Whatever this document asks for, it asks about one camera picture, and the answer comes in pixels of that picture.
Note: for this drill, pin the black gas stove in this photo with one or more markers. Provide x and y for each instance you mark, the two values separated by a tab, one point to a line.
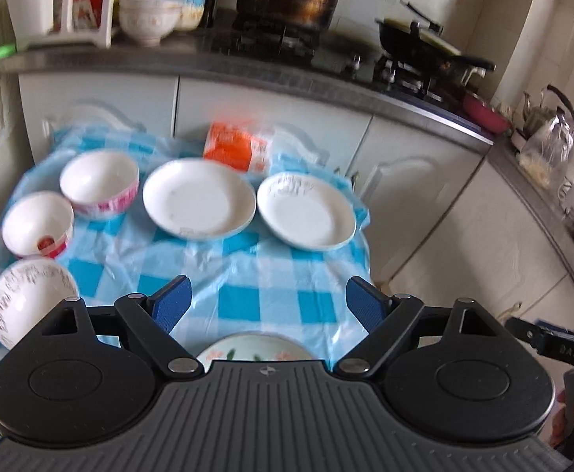
267	39

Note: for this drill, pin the red pan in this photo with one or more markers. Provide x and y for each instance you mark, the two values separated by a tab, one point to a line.
486	113

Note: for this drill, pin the grey stone countertop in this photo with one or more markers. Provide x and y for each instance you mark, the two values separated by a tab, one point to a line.
120	54

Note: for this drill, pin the white plate with grey print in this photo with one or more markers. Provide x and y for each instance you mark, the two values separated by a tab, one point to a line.
306	216

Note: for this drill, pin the clear plastic bag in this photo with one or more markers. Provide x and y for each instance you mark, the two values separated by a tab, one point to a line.
547	152

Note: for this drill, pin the floral plate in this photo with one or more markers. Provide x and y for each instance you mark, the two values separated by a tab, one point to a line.
247	349

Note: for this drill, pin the green clip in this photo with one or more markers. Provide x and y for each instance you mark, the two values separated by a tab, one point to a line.
1	51

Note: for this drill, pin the blue checkered plastic tablecloth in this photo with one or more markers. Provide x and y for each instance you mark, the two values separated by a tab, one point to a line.
247	275

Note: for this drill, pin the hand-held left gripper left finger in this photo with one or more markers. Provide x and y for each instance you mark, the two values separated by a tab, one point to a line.
171	305

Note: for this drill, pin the white floral bowl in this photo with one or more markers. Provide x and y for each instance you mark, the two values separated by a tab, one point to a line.
149	19

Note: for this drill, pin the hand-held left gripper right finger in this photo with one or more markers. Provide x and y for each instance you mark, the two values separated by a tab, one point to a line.
365	305

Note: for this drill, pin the white seasoning rack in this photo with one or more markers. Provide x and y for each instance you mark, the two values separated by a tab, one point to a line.
90	34

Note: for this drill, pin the plain white plate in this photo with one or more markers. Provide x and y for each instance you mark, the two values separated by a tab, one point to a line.
196	199

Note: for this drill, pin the steel kettle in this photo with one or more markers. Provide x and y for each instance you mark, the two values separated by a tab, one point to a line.
535	113

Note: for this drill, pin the white bowl with red mark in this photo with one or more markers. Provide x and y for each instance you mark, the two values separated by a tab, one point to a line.
31	221

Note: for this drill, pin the red seasoning packet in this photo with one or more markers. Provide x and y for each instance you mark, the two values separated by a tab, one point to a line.
86	10

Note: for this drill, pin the black wok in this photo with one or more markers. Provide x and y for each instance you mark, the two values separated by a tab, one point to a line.
415	46

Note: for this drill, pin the pink patterned white bowl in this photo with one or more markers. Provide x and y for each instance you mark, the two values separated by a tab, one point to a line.
98	177

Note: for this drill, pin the white bowl with grey print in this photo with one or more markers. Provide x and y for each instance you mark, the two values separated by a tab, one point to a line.
26	295

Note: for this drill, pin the white cabinet door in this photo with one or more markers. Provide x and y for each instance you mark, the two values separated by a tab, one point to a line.
267	108
424	182
95	98
488	255

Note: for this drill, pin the orange tissue packet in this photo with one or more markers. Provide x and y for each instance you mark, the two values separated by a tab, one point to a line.
233	150

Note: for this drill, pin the white utensil holder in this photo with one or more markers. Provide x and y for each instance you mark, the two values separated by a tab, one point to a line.
31	5

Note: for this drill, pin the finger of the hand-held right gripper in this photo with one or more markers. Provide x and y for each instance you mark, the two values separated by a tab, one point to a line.
523	332

